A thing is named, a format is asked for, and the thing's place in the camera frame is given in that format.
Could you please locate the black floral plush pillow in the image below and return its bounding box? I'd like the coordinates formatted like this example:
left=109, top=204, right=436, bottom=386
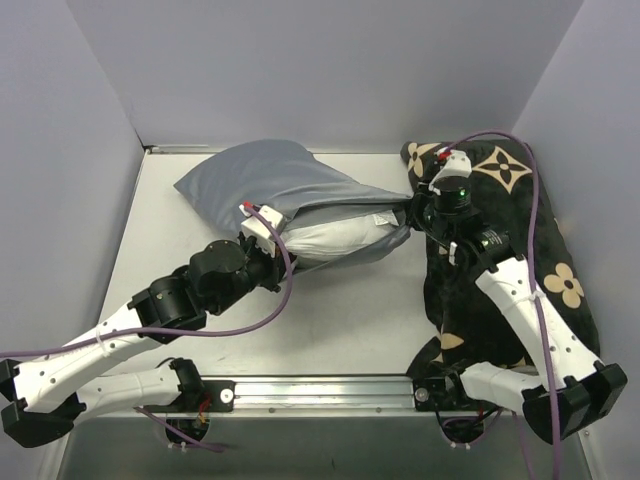
left=401, top=140, right=601, bottom=387

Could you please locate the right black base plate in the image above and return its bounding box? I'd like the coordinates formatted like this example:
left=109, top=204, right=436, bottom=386
left=412, top=376, right=482, bottom=413

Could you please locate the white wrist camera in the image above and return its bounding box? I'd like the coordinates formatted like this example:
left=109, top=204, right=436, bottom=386
left=239, top=202, right=285, bottom=257
left=428, top=147, right=472, bottom=195

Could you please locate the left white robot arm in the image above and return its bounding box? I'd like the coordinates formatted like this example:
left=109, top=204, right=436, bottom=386
left=1, top=239, right=296, bottom=448

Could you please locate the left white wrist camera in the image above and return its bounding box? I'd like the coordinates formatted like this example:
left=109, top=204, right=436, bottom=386
left=239, top=202, right=285, bottom=257

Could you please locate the aluminium front rail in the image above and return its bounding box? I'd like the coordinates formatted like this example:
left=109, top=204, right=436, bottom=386
left=59, top=377, right=591, bottom=416

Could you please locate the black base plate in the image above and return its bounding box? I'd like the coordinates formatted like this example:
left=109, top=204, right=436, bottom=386
left=412, top=376, right=482, bottom=413
left=169, top=379, right=236, bottom=413

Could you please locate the grey pillowcase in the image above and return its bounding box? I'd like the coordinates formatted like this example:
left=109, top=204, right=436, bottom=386
left=174, top=139, right=411, bottom=271

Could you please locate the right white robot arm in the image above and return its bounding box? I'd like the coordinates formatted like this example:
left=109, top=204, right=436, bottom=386
left=407, top=177, right=628, bottom=444

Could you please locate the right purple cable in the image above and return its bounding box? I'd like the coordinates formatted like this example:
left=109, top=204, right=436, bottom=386
left=444, top=130, right=564, bottom=480

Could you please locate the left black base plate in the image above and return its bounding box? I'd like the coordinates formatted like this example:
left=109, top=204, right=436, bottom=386
left=169, top=379, right=236, bottom=413

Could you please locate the white pillow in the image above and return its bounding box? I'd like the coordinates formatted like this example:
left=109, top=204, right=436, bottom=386
left=281, top=210, right=399, bottom=263

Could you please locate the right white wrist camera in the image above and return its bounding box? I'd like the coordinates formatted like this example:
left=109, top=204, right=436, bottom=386
left=428, top=147, right=472, bottom=195

